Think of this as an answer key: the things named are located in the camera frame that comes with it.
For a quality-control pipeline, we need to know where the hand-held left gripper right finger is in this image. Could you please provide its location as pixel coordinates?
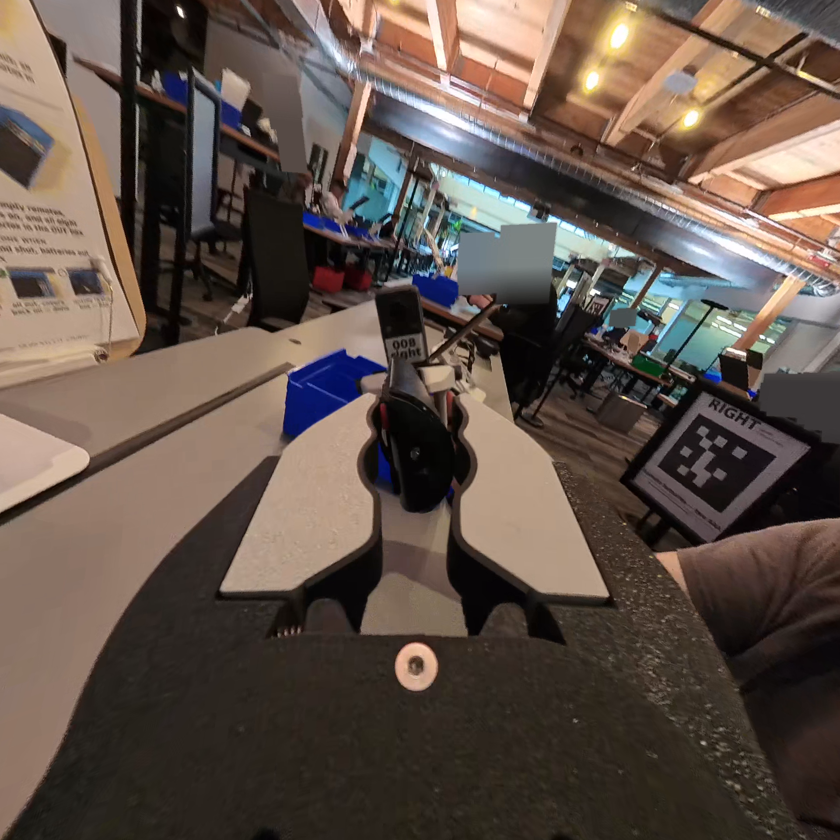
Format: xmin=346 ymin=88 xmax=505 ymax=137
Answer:
xmin=446 ymin=391 xmax=613 ymax=606

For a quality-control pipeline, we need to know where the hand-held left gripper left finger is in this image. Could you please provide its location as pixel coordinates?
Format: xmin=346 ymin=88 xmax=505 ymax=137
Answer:
xmin=218 ymin=392 xmax=385 ymax=601

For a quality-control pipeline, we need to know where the black remote control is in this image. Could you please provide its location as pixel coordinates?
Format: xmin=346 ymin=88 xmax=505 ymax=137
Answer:
xmin=379 ymin=357 xmax=457 ymax=514

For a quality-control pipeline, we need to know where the blue plastic bin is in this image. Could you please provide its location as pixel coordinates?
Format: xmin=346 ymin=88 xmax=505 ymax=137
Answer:
xmin=410 ymin=274 xmax=460 ymax=309
xmin=283 ymin=350 xmax=398 ymax=494

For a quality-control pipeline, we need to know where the black office chair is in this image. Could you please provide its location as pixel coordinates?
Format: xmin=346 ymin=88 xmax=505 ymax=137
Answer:
xmin=239 ymin=187 xmax=311 ymax=332

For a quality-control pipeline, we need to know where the black framed tag sign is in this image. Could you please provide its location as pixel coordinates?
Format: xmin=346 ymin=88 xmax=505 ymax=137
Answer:
xmin=621 ymin=386 xmax=823 ymax=547

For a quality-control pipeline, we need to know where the grey display on stand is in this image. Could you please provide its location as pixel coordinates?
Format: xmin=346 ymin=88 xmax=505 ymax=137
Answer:
xmin=167 ymin=62 xmax=223 ymax=329

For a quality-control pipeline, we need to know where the white stand base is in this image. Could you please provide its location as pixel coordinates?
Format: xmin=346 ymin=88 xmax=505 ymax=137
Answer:
xmin=0 ymin=413 xmax=91 ymax=514

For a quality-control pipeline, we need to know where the black pole stand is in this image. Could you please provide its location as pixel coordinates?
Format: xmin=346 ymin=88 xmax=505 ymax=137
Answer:
xmin=118 ymin=0 xmax=142 ymax=263

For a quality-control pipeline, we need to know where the printed instruction sheet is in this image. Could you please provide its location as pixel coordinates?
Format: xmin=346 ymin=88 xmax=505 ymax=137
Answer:
xmin=0 ymin=0 xmax=118 ymax=361

